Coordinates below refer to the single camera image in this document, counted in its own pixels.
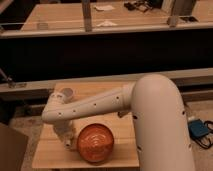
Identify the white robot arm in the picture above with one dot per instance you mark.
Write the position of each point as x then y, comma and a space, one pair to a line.
159, 119

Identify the white plastic bottle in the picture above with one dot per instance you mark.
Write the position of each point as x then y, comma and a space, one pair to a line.
69, 142

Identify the white paper cup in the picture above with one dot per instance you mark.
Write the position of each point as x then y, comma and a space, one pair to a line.
68, 93

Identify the clear plastic cup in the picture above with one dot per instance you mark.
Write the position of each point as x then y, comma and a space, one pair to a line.
42, 25

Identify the black tools pile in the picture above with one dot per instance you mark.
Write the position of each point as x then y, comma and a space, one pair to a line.
140, 5

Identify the orange ceramic bowl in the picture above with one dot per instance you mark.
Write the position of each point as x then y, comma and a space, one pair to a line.
95, 143

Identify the metal clamp bracket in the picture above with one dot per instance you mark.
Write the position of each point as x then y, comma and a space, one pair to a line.
10, 82

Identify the white paper sheet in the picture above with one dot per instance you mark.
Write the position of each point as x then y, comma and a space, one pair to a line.
103, 8

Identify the blue electronic box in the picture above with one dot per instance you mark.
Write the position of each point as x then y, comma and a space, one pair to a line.
197, 129

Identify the grey metal post right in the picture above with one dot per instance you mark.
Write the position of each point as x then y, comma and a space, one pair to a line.
178, 9

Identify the grey metal post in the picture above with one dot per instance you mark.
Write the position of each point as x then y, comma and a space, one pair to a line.
178, 9
86, 9

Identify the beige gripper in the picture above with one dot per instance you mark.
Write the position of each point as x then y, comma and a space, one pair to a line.
64, 129

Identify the white crumpled paper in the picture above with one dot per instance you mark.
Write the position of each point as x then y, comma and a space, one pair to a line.
106, 23

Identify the black rectangular eraser block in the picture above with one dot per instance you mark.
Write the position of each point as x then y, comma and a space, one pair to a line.
122, 113

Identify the wooden back bench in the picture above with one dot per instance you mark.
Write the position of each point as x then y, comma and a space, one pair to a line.
105, 17

